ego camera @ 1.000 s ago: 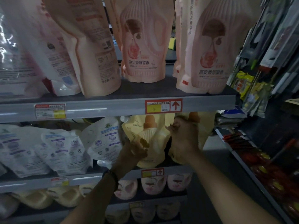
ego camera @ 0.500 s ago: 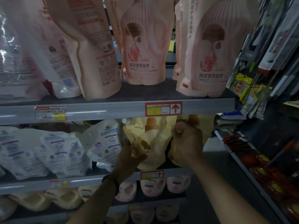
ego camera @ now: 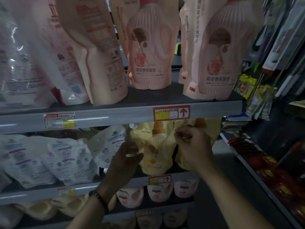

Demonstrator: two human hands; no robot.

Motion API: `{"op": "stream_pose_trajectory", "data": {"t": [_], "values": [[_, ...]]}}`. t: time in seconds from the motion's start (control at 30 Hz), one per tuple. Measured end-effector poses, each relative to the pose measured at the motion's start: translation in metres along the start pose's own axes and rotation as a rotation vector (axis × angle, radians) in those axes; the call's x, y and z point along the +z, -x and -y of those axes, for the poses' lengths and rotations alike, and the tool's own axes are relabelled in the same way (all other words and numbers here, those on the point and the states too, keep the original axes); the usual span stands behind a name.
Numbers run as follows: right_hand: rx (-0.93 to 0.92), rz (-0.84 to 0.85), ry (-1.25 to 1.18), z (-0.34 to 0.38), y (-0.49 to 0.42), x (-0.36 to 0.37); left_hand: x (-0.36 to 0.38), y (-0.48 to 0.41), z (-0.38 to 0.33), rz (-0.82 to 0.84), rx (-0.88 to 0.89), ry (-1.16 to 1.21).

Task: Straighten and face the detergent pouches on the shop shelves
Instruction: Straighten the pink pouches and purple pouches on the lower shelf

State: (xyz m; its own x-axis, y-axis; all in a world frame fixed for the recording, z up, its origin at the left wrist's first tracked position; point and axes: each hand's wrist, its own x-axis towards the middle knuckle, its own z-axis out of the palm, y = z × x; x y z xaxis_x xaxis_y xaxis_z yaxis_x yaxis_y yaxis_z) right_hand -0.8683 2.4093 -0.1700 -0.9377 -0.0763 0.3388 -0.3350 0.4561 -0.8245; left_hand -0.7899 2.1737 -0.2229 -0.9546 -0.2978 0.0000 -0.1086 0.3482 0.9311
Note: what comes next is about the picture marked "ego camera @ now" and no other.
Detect person's right hand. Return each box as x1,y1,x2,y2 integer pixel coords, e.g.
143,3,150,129
173,125,215,173

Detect person's left hand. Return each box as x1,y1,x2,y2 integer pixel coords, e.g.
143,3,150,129
105,141,145,192

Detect grey metal shelf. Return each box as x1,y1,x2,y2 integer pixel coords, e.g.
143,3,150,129
0,83,245,229

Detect person's right forearm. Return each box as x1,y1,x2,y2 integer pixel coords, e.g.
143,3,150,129
197,159,275,229

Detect dark aisle shelf unit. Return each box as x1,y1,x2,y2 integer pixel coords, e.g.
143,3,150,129
221,0,305,229

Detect red-framed price tag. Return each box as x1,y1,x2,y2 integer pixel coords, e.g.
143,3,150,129
152,105,192,122
148,174,173,185
43,112,76,130
57,186,76,197

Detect row of pale yellow bottles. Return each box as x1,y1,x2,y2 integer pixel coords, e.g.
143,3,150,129
13,178,201,221

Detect stack of blue-white packets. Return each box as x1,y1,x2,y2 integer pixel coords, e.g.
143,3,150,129
227,111,253,124

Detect row of pale round packs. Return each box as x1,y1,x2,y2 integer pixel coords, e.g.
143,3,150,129
101,206,190,229

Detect yellow hanging packets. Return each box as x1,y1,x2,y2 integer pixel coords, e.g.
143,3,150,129
235,73,268,121

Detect row of red round packs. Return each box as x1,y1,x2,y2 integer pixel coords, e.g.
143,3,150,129
228,135,305,223

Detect hanging mops and brooms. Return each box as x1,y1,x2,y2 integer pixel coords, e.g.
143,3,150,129
242,0,305,99

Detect dark beaded bracelet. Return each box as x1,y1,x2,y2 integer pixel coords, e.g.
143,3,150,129
88,189,110,216

